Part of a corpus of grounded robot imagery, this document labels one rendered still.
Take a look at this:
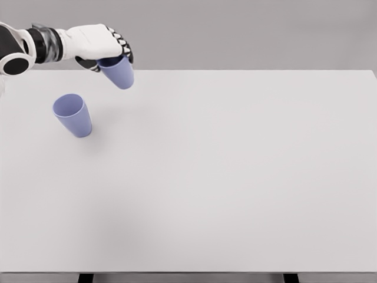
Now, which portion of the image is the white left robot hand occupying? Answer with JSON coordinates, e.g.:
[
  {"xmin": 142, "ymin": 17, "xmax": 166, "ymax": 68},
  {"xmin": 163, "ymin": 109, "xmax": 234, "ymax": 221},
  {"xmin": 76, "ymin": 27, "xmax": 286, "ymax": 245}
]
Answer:
[{"xmin": 70, "ymin": 23, "xmax": 135, "ymax": 74}]

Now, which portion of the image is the lavender blue plastic cup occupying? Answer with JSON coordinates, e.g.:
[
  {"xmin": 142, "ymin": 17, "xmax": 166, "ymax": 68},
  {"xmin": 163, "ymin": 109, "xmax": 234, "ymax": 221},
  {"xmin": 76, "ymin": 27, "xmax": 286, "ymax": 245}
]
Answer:
[
  {"xmin": 97, "ymin": 55, "xmax": 135, "ymax": 90},
  {"xmin": 52, "ymin": 93, "xmax": 92, "ymax": 139}
]

